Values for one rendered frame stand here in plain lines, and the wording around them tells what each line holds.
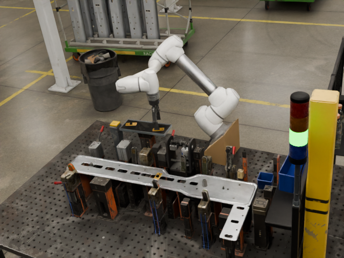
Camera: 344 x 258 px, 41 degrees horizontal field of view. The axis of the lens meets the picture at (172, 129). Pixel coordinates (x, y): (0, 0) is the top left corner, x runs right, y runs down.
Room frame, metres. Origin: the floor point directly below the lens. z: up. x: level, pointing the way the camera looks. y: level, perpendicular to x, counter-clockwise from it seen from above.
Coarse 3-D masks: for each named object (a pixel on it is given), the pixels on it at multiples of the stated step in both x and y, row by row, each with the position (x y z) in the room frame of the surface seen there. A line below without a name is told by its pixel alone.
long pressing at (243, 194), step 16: (80, 160) 2.80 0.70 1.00; (96, 160) 2.77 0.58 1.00; (112, 160) 2.74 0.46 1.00; (112, 176) 2.55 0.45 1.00; (128, 176) 2.53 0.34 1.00; (144, 176) 2.50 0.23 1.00; (176, 176) 2.45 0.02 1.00; (192, 176) 2.43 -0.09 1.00; (208, 176) 2.40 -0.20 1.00; (192, 192) 2.26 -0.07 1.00; (208, 192) 2.24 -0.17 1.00; (224, 192) 2.22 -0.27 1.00; (240, 192) 2.20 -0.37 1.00
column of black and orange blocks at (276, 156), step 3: (276, 156) 2.26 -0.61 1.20; (279, 156) 2.26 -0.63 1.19; (273, 159) 2.25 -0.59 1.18; (276, 159) 2.24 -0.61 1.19; (279, 159) 2.26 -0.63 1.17; (273, 162) 2.25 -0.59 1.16; (276, 162) 2.24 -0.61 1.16; (279, 162) 2.27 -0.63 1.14; (273, 165) 2.25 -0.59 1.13; (276, 165) 2.24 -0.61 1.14; (279, 165) 2.27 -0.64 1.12; (273, 168) 2.25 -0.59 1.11; (276, 168) 2.24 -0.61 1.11; (279, 168) 2.27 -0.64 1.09; (273, 171) 2.26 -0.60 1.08; (276, 171) 2.24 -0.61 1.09; (273, 174) 2.25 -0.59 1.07; (276, 174) 2.24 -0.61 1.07; (276, 177) 2.25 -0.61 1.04; (276, 180) 2.25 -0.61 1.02; (273, 183) 2.25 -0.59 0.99; (276, 183) 2.24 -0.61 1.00; (276, 186) 2.25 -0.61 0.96; (273, 189) 2.25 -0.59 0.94; (273, 192) 2.25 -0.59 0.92; (273, 195) 2.25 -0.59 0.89
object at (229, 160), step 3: (228, 147) 2.41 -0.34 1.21; (231, 147) 2.39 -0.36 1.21; (228, 150) 2.37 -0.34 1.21; (231, 150) 2.39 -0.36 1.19; (228, 153) 2.40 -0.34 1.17; (231, 153) 2.39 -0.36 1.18; (228, 156) 2.40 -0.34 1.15; (231, 156) 2.38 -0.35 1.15; (228, 159) 2.40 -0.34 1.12; (231, 159) 2.38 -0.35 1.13; (228, 162) 2.39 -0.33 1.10; (231, 162) 2.38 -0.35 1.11; (231, 165) 2.37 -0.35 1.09; (231, 168) 2.37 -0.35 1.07
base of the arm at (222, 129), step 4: (224, 124) 3.07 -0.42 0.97; (228, 124) 3.08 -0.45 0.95; (220, 128) 3.02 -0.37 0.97; (224, 128) 3.02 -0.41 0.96; (216, 132) 3.01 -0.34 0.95; (220, 132) 3.00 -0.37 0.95; (224, 132) 2.97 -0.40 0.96; (212, 136) 3.01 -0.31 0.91; (216, 136) 3.00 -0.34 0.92; (220, 136) 2.97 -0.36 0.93; (212, 140) 3.01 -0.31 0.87; (216, 140) 2.99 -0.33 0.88
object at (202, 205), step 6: (204, 204) 2.09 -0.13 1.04; (198, 210) 2.08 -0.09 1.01; (204, 210) 2.06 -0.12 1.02; (210, 210) 2.12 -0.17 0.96; (204, 216) 2.06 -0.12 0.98; (210, 216) 2.11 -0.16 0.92; (204, 222) 2.07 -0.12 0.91; (210, 222) 2.12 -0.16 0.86; (204, 228) 2.06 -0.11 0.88; (210, 228) 2.10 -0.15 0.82; (204, 234) 2.07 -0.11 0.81; (210, 234) 2.09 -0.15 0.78; (204, 240) 2.08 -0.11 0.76; (210, 240) 2.08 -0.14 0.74; (204, 246) 2.07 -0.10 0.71; (210, 246) 2.06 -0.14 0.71
